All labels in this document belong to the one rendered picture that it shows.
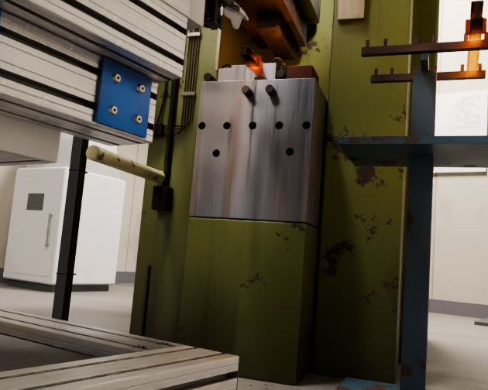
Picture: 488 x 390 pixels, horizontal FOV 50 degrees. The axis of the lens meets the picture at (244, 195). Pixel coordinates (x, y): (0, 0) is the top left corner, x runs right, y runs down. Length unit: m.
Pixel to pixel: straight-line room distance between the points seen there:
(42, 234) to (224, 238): 2.65
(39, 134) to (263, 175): 0.98
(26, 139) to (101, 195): 3.57
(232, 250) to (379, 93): 0.71
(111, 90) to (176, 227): 1.25
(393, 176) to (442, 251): 3.39
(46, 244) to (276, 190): 2.70
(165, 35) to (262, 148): 0.94
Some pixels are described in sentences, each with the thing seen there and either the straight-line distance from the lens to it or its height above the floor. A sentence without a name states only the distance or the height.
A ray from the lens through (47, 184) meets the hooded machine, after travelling 4.18.
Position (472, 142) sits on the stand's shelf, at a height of 0.66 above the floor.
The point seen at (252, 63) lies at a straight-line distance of 1.77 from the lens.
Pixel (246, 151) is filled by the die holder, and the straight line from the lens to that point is 1.65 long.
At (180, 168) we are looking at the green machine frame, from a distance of 1.95.
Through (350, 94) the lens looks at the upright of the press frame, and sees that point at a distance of 1.84.
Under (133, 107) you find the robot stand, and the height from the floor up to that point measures 0.54.
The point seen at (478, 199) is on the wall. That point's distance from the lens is 5.10.
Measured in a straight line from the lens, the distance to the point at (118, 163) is 1.67.
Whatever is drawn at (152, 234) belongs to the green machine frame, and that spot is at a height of 0.41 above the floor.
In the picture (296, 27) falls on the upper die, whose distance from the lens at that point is 2.09.
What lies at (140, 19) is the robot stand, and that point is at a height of 0.64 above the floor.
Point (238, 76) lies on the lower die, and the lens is 1.80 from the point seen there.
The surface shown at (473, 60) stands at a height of 0.93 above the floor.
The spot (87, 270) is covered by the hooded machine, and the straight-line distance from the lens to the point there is 4.25.
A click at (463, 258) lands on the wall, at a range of 5.08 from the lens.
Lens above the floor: 0.35
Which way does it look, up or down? 7 degrees up
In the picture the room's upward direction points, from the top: 5 degrees clockwise
